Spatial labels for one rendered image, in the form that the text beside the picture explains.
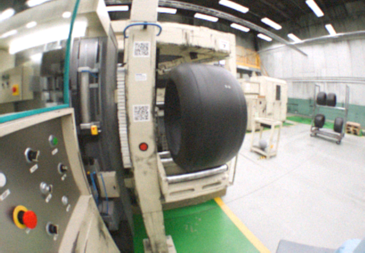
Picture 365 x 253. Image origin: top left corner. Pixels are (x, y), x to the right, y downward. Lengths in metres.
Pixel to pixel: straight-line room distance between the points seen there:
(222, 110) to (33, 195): 0.64
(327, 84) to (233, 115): 11.26
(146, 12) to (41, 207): 0.83
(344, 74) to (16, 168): 11.81
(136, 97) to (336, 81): 11.41
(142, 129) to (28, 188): 0.50
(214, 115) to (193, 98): 0.10
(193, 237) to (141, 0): 1.82
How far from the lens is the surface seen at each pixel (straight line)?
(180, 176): 0.69
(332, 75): 11.66
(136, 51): 0.66
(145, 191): 0.80
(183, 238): 1.52
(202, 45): 1.05
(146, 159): 0.70
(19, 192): 0.40
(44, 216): 0.47
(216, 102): 0.51
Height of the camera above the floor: 1.30
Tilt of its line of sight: 9 degrees down
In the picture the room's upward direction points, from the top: straight up
